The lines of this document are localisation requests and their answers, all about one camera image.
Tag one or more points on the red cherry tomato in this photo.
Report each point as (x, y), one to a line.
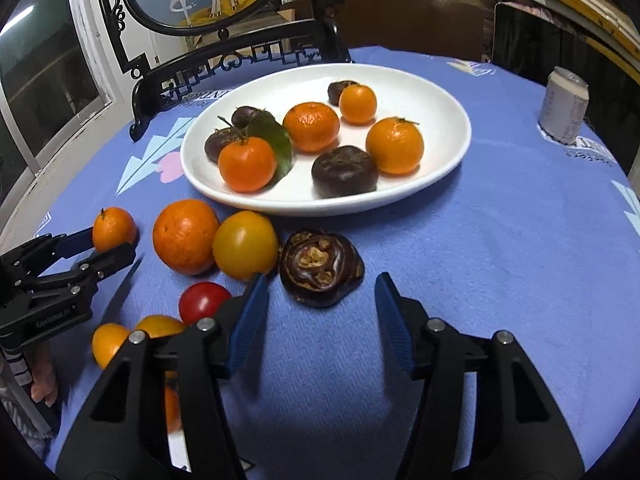
(204, 301)

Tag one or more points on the mandarin orange with green leaf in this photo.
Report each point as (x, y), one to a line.
(247, 165)

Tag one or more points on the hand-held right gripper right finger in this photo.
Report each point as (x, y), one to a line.
(395, 330)

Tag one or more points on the yellow tomato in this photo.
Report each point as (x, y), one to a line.
(245, 245)
(160, 327)

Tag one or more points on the white oval plate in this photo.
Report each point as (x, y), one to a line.
(425, 110)

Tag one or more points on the white framed window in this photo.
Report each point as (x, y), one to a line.
(45, 60)

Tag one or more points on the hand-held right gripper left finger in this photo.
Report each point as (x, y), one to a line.
(247, 330)

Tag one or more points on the white drink can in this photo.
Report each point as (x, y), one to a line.
(562, 105)

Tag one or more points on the large orange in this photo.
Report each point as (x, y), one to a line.
(186, 236)

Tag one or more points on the person's left hand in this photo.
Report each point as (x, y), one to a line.
(44, 375)

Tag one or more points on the brown wooden board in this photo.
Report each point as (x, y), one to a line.
(415, 25)

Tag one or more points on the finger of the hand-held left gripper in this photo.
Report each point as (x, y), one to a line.
(112, 260)
(75, 242)

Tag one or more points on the blue printed tablecloth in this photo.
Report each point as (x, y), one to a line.
(500, 235)

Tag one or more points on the black panel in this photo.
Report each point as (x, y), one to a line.
(540, 45)

